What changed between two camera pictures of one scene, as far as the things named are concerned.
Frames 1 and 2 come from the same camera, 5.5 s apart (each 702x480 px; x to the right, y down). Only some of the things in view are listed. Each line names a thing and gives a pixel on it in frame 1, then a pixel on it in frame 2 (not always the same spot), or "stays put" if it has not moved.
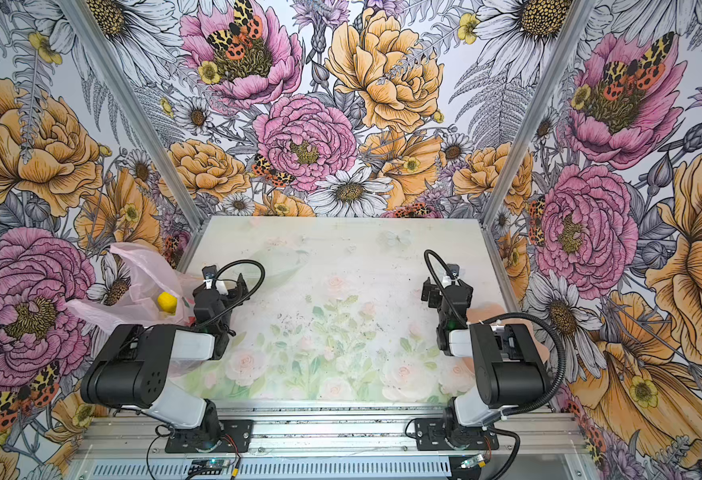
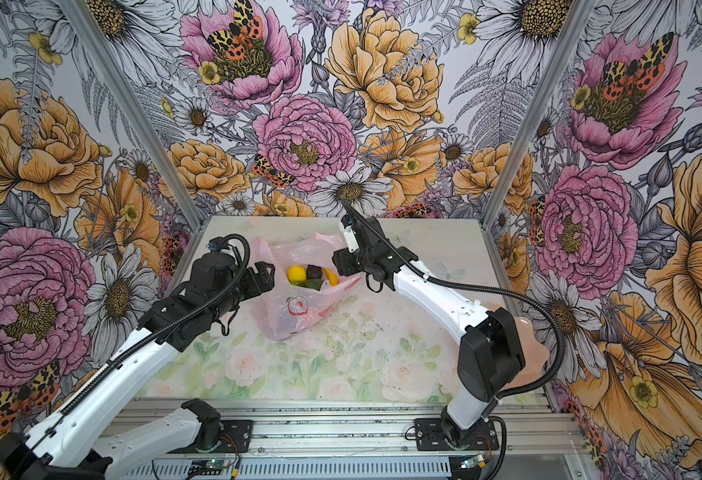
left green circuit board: [206, 467] stays put
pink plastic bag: [150, 277] -> [298, 276]
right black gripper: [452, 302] -> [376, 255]
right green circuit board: [466, 464] stays put
